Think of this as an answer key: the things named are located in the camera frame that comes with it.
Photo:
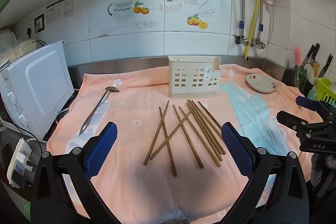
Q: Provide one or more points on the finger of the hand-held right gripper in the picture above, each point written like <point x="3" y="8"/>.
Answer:
<point x="291" y="120"/>
<point x="307" y="102"/>

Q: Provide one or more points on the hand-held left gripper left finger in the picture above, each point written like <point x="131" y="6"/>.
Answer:
<point x="102" y="150"/>

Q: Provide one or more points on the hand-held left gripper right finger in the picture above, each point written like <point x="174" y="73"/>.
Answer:
<point x="236" y="150"/>

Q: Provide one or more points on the cream plastic utensil holder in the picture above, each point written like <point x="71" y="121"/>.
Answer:
<point x="193" y="77"/>

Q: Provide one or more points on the person's right hand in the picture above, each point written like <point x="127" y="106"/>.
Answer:
<point x="319" y="169"/>

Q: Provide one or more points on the person's left hand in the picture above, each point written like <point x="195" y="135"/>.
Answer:
<point x="176" y="221"/>

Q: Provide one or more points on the lime green plastic basket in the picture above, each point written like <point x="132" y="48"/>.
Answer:
<point x="326" y="90"/>

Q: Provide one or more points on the dark green knife holder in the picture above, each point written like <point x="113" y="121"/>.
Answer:
<point x="302" y="77"/>

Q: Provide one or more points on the metal ladle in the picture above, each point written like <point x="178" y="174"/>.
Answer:
<point x="97" y="108"/>

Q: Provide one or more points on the peach printed towel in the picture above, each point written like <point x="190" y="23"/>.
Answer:
<point x="131" y="187"/>

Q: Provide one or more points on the pink bottle brush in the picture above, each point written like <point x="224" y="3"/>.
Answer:
<point x="297" y="56"/>

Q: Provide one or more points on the floral ceramic plate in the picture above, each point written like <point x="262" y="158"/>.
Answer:
<point x="261" y="83"/>

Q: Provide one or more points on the metal water valve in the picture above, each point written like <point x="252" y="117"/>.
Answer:
<point x="259" y="43"/>
<point x="242" y="40"/>

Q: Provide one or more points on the white power strip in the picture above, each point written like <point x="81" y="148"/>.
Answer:
<point x="19" y="158"/>

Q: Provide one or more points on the white microwave oven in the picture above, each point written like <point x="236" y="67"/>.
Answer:
<point x="39" y="87"/>

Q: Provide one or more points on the clear plastic tube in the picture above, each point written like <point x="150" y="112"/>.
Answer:
<point x="272" y="16"/>

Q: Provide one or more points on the white plastic bag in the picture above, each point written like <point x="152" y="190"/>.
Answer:
<point x="15" y="45"/>

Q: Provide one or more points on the black wall socket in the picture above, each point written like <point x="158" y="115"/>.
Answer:
<point x="39" y="22"/>

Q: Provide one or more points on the small wall notice sticker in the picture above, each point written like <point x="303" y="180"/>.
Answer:
<point x="50" y="13"/>

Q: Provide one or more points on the large wall notice sticker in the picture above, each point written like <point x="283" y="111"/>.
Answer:
<point x="63" y="6"/>

